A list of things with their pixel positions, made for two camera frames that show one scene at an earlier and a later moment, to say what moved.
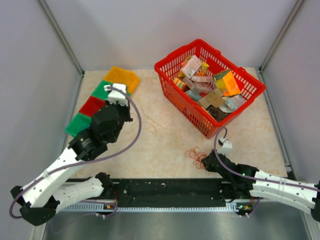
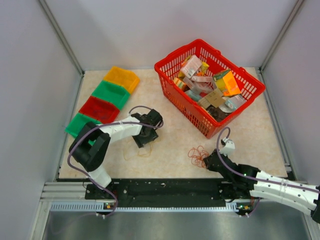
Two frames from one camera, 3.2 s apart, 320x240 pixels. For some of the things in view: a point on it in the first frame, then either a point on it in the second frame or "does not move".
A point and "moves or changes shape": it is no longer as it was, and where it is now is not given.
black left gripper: [126, 108] to [152, 136]
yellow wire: [154, 127] moves or changes shape
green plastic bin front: [79, 123] does not move
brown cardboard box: [215, 98] does not move
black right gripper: [207, 164] does not move
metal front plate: [288, 223] does not move
